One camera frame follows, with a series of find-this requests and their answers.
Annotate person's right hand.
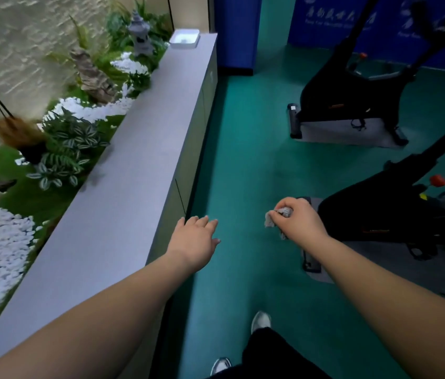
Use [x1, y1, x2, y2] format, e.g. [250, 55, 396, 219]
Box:
[268, 197, 330, 251]

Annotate person's left forearm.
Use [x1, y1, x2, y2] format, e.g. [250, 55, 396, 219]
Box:
[0, 252, 198, 379]

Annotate grey stone pagoda lantern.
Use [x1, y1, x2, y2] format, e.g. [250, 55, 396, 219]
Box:
[127, 9, 156, 58]

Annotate small dark green plant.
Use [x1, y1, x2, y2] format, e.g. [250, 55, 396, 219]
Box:
[127, 71, 152, 97]

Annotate green moss bed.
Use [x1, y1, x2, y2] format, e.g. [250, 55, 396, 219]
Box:
[0, 47, 168, 352]

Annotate white pebble path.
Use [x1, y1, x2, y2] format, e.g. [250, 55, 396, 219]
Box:
[0, 51, 150, 340]

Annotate black exercise bike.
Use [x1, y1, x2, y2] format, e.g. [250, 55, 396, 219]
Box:
[287, 0, 445, 72]
[301, 112, 445, 291]
[287, 0, 445, 148]

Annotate tall plant with orange tuft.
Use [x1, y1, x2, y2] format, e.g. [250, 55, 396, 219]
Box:
[0, 27, 49, 164]

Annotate grey cleaning cloth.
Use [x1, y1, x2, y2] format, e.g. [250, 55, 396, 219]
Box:
[264, 207, 294, 241]

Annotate person's white shoe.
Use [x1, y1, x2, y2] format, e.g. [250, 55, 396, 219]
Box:
[209, 357, 233, 377]
[250, 310, 272, 335]

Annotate variegated leaf plant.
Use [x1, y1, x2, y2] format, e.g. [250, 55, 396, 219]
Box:
[25, 107, 111, 192]

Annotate blue padded column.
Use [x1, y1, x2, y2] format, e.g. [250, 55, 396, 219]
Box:
[213, 0, 264, 72]

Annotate person's left hand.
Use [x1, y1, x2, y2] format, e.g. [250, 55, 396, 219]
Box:
[166, 215, 221, 275]

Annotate large dark green fern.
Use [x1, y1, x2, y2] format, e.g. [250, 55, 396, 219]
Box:
[104, 0, 174, 54]

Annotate person's right forearm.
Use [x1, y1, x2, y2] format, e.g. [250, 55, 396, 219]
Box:
[307, 234, 445, 379]

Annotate grey stacked rock sculpture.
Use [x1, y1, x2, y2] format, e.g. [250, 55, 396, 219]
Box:
[68, 47, 120, 105]

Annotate light green fern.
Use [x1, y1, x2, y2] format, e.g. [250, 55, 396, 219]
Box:
[45, 15, 128, 85]

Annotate person's white right shoe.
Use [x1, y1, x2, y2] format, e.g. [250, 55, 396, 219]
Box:
[250, 310, 272, 335]

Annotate person's dark trousers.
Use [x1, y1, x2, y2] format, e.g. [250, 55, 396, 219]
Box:
[208, 327, 332, 379]

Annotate person's white left shoe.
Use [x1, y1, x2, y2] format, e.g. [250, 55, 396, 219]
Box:
[209, 357, 233, 377]

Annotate grey-topped beige cabinet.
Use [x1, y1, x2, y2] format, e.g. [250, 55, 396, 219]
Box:
[0, 32, 219, 379]

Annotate white plastic tray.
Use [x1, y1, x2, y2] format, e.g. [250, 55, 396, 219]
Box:
[168, 28, 201, 49]

